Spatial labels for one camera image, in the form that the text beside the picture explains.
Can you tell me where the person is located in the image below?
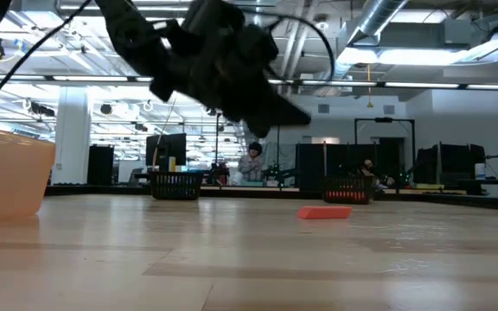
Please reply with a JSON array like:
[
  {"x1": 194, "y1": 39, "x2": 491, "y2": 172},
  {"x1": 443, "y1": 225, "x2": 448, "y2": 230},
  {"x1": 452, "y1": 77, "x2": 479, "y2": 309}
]
[
  {"x1": 235, "y1": 141, "x2": 268, "y2": 183},
  {"x1": 358, "y1": 158, "x2": 396, "y2": 189}
]

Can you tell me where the translucent orange plastic bin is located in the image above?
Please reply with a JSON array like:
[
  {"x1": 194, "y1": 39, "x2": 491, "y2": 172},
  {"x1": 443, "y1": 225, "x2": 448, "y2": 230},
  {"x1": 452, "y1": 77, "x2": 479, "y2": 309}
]
[{"x1": 0, "y1": 123, "x2": 57, "y2": 225}]

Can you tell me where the silver ventilation duct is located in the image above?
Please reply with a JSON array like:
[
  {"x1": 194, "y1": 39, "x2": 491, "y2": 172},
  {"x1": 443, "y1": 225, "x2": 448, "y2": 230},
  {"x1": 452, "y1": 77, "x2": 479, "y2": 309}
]
[{"x1": 313, "y1": 0, "x2": 408, "y2": 87}]

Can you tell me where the black plastic mesh basket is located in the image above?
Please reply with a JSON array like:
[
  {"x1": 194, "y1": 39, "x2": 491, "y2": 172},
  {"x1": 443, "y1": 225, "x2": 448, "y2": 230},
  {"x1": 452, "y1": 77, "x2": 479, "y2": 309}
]
[
  {"x1": 148, "y1": 170, "x2": 205, "y2": 201},
  {"x1": 321, "y1": 175, "x2": 378, "y2": 206}
]

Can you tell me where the grey cover sheet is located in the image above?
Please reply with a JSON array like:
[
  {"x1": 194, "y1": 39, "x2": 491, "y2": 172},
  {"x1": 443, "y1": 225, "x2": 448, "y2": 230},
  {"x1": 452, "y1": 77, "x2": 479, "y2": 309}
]
[{"x1": 262, "y1": 142, "x2": 297, "y2": 182}]

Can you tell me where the black cabinet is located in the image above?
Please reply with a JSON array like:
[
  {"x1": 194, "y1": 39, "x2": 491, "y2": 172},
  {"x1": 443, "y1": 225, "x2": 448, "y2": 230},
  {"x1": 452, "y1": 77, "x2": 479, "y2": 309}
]
[{"x1": 86, "y1": 144, "x2": 116, "y2": 187}]

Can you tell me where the long light bar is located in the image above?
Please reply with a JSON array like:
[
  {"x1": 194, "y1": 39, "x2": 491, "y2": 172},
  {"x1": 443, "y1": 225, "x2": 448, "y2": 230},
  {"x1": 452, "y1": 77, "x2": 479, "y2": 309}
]
[{"x1": 0, "y1": 73, "x2": 498, "y2": 92}]

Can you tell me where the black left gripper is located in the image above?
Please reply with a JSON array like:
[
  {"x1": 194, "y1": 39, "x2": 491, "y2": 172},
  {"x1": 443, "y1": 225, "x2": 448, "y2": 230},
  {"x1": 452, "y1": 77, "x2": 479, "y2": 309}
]
[{"x1": 149, "y1": 0, "x2": 313, "y2": 139}]

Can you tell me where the black partition panel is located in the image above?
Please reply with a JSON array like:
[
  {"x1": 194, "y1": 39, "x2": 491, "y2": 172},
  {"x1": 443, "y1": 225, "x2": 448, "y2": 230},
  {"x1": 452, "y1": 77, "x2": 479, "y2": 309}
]
[{"x1": 295, "y1": 143, "x2": 405, "y2": 194}]

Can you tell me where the white column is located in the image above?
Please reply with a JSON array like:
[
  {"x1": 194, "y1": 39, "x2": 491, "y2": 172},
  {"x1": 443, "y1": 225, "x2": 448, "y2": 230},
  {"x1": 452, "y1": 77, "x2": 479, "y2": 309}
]
[{"x1": 51, "y1": 86, "x2": 92, "y2": 186}]

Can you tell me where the black computer monitor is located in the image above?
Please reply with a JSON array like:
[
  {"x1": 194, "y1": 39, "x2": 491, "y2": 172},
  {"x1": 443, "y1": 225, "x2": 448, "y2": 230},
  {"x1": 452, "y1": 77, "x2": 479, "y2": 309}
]
[{"x1": 145, "y1": 132, "x2": 188, "y2": 174}]

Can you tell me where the black stand frame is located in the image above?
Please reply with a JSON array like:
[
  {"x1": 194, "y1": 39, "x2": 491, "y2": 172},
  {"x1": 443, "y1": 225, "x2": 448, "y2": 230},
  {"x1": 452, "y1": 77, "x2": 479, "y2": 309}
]
[
  {"x1": 354, "y1": 117, "x2": 417, "y2": 174},
  {"x1": 214, "y1": 112, "x2": 282, "y2": 174}
]

